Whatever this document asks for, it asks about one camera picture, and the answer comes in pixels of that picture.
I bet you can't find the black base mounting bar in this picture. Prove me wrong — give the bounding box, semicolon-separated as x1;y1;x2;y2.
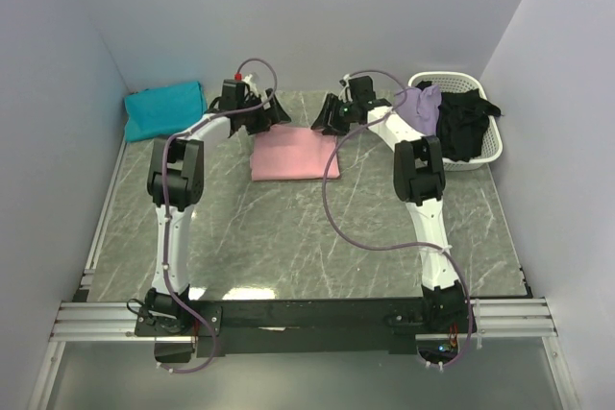
135;298;476;357

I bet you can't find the white plastic laundry basket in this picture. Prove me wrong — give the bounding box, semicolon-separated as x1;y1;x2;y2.
407;71;503;172

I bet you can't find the lavender t shirt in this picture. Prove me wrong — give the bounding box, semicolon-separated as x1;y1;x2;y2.
394;84;442;135

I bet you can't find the aluminium frame rail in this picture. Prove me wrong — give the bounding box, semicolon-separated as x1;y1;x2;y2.
49;298;557;343

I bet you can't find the pink t shirt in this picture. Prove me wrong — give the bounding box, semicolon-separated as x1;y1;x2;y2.
250;125;340;181

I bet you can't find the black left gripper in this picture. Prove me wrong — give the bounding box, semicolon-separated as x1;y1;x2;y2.
238;89;290;135

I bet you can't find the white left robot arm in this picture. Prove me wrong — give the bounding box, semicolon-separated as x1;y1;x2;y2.
138;74;290;335

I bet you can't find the folded teal t shirt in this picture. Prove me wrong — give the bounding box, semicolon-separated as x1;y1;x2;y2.
124;81;208;143

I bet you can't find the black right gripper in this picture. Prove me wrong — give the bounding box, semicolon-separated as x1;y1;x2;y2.
310;94;357;137

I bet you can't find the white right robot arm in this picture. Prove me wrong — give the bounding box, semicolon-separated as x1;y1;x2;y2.
311;70;471;332

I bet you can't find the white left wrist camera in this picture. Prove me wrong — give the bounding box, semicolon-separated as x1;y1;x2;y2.
234;72;259;94

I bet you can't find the black t shirt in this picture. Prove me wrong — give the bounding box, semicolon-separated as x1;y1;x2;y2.
414;81;502;162

